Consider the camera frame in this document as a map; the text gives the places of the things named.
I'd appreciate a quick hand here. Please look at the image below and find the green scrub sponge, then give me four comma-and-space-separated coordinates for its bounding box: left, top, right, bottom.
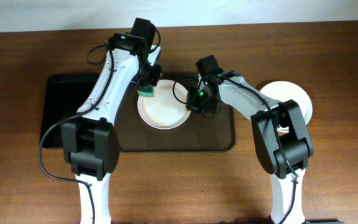
137, 85, 155, 97

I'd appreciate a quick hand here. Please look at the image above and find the black plastic tray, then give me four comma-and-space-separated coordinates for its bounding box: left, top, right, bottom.
40, 72, 99, 137

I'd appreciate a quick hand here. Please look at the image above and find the brown serving tray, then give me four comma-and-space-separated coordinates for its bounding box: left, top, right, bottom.
114, 72, 236, 152

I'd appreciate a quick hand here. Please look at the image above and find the white plate bottom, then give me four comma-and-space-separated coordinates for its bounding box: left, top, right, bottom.
260, 81, 313, 124

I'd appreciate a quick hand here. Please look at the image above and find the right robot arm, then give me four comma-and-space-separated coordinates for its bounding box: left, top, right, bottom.
185, 55, 314, 223

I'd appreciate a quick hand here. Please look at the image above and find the white plate top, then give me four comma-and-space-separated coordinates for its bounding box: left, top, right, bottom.
137, 80, 191, 129

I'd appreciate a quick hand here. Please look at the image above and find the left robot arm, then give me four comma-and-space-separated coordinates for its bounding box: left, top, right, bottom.
60, 18, 161, 223

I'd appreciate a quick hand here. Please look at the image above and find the white plate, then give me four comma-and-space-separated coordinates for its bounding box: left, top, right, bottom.
260, 81, 313, 124
137, 80, 191, 129

